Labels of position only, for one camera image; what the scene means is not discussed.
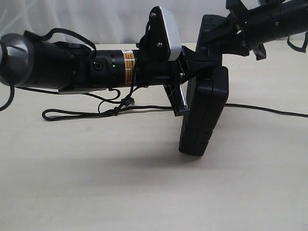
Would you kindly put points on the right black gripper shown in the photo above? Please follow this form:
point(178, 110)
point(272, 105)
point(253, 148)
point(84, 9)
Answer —
point(223, 31)

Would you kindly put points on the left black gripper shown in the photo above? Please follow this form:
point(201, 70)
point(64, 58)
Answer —
point(150, 71)

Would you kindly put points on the black plastic carrying case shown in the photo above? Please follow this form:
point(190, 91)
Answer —
point(206, 93)

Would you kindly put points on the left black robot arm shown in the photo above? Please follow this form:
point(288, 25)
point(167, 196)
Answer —
point(30, 61)

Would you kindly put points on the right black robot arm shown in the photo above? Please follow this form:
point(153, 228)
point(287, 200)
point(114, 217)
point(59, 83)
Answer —
point(272, 20)

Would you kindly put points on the white backdrop curtain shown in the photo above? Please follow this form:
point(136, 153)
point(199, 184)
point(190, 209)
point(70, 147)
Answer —
point(104, 21)

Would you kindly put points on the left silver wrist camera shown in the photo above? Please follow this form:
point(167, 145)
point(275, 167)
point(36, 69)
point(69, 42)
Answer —
point(161, 41)

